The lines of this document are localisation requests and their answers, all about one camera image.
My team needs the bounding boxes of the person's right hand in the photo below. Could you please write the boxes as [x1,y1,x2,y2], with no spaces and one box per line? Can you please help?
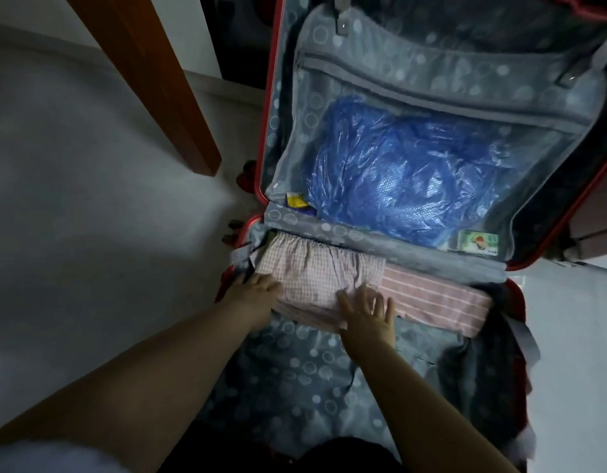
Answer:
[336,284,398,351]

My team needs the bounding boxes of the person's left hand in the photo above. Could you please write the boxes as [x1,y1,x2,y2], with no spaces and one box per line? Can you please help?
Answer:
[223,273,285,325]

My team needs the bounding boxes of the pink checked garment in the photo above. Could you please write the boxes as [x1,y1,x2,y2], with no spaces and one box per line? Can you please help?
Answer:
[254,231,388,334]

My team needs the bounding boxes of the person's right forearm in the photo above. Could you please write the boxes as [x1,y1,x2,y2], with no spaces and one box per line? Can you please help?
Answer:
[339,334,522,473]

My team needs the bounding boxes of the person's left forearm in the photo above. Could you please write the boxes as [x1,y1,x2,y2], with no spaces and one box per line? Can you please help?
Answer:
[0,296,273,473]

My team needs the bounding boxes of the pink striped garment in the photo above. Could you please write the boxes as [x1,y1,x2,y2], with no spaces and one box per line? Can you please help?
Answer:
[377,263,495,338]

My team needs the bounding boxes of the dark suitcase wheel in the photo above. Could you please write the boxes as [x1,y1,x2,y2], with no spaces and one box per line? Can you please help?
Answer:
[236,161,258,193]
[222,219,244,248]

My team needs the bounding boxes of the small green packet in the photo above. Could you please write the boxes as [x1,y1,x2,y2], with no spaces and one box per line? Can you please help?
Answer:
[449,230,501,254]

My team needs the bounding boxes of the dark folded garment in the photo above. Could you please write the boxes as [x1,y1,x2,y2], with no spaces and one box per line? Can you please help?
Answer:
[439,284,533,441]

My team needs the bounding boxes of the blue plastic bag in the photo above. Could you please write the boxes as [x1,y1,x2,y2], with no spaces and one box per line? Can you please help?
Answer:
[307,95,523,250]

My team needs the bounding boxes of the person's dark trousers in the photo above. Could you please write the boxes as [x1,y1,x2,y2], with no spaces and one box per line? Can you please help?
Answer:
[158,435,400,473]

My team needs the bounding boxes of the brown wooden cabinet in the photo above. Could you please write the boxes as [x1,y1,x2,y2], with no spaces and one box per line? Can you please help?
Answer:
[560,189,607,265]

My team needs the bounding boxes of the brown wooden furniture leg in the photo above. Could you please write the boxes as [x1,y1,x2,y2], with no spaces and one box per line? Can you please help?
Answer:
[63,0,222,178]

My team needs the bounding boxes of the red suitcase with grey lining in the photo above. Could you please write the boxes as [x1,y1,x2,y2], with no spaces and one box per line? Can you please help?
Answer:
[192,0,607,473]

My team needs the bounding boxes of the grey suitcase strap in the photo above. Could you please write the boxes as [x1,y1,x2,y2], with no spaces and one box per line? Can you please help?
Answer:
[228,242,257,272]
[509,314,542,372]

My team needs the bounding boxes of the grey strap buckle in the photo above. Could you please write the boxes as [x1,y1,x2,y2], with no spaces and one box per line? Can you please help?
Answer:
[333,0,352,35]
[554,58,592,90]

